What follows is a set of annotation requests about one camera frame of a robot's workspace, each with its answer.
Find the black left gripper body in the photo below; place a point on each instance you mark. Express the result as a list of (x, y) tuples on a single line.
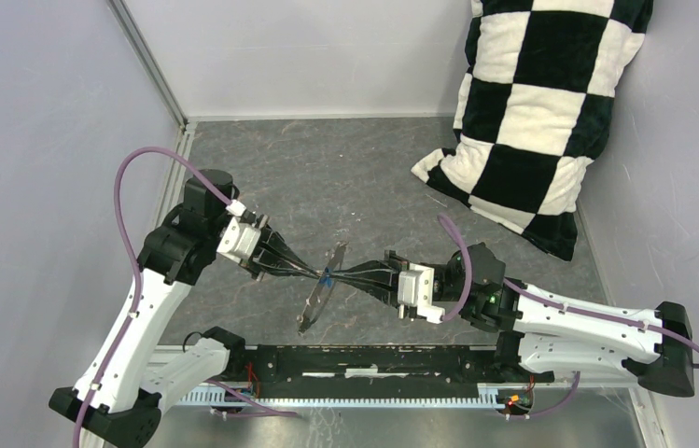
[(265, 239)]

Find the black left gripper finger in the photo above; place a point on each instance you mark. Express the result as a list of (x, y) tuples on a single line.
[(287, 257), (284, 269)]

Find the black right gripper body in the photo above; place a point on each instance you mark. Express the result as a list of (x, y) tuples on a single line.
[(389, 256)]

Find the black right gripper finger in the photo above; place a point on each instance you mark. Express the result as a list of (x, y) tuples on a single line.
[(374, 270), (384, 292)]

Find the blue plastic key tag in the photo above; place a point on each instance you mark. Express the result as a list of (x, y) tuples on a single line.
[(325, 279)]

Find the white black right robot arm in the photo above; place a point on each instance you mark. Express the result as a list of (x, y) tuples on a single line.
[(538, 331)]

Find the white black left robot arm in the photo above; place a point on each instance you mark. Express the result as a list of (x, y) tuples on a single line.
[(118, 402)]

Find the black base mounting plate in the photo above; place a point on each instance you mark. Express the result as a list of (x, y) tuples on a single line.
[(372, 371)]

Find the black white checkered pillow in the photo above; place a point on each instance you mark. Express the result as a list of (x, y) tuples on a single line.
[(534, 111)]

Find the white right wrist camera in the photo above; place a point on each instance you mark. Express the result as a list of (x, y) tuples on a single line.
[(415, 291)]

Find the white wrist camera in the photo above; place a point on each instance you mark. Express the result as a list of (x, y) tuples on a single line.
[(241, 234), (415, 291)]

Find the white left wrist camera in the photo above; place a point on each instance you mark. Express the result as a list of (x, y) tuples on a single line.
[(241, 234)]

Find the aluminium frame rail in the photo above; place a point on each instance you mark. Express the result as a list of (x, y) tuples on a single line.
[(175, 175)]

